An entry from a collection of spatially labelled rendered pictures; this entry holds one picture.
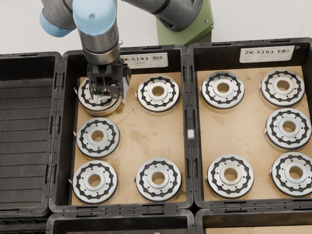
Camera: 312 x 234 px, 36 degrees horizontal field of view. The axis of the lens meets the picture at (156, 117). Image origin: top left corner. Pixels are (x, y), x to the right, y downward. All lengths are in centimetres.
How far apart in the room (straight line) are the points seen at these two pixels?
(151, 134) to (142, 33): 42
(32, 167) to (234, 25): 72
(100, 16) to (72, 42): 64
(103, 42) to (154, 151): 34
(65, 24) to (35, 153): 34
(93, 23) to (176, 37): 51
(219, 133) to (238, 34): 41
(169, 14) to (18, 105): 45
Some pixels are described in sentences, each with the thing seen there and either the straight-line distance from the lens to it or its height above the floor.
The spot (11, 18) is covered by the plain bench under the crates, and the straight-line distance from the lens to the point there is 162.
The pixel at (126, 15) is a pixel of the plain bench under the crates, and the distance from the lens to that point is 153.
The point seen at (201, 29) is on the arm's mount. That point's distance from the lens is 128.
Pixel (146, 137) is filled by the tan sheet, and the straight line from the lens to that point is 116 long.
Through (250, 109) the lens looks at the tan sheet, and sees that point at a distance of 119.
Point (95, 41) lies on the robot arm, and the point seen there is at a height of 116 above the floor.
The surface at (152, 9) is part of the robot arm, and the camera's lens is 128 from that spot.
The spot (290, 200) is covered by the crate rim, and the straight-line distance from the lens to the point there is 101.
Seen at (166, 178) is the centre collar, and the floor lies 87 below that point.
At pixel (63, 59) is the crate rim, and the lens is 119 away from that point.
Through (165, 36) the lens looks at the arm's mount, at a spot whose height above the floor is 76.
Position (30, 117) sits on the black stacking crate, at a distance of 125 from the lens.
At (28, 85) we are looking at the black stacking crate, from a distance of 130.
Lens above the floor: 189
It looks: 63 degrees down
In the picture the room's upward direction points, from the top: 10 degrees counter-clockwise
